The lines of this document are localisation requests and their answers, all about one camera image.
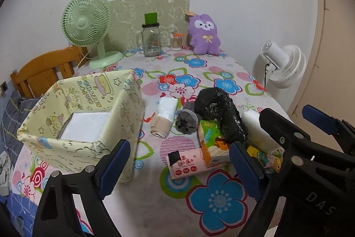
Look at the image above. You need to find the black plastic bag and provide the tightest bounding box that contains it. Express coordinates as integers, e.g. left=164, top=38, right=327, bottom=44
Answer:
left=194, top=87, right=247, bottom=144

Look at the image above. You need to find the yellow cartoon tissue pack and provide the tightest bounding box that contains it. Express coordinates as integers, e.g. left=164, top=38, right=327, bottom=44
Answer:
left=247, top=145, right=285, bottom=173

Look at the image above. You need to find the crumpled grey white cloth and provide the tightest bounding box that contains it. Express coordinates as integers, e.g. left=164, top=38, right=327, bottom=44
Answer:
left=0, top=151, right=13, bottom=197

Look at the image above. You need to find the white standing fan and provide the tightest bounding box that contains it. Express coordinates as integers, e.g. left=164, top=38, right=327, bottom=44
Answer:
left=261, top=41, right=307, bottom=89

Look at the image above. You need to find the pink tissue pack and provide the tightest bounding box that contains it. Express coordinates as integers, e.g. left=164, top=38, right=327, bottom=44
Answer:
left=166, top=149, right=208, bottom=180

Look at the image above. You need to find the yellow cartoon fabric storage box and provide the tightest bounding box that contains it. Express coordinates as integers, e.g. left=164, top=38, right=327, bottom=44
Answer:
left=17, top=70, right=144, bottom=183

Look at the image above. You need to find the grey plaid pillow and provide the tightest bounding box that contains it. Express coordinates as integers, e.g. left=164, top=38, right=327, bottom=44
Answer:
left=1, top=91, right=39, bottom=165

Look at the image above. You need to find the white beige rolled cloth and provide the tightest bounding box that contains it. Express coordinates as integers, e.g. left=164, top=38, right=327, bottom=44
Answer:
left=150, top=97, right=178, bottom=138

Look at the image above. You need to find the purple plush bunny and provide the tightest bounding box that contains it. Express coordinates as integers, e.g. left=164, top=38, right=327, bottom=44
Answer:
left=188, top=14, right=221, bottom=55

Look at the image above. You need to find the cotton swab jar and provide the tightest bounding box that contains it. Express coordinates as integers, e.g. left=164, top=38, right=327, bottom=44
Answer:
left=170, top=32, right=185, bottom=51

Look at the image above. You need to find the glass mug jar green lid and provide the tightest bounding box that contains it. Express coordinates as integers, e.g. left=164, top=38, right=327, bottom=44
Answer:
left=137, top=12, right=161, bottom=57

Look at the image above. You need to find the green desk fan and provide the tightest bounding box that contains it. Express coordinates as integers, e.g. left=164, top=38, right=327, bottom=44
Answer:
left=61, top=0, right=123, bottom=69

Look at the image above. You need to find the green cartoon cardboard panel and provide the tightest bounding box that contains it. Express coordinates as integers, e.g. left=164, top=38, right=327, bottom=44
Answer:
left=104, top=0, right=190, bottom=52

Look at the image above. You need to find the grey drawstring pouch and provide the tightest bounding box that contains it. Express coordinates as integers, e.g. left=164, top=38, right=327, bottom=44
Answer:
left=175, top=102, right=202, bottom=135

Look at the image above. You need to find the wall power socket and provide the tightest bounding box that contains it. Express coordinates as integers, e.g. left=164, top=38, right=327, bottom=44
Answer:
left=0, top=82, right=8, bottom=93

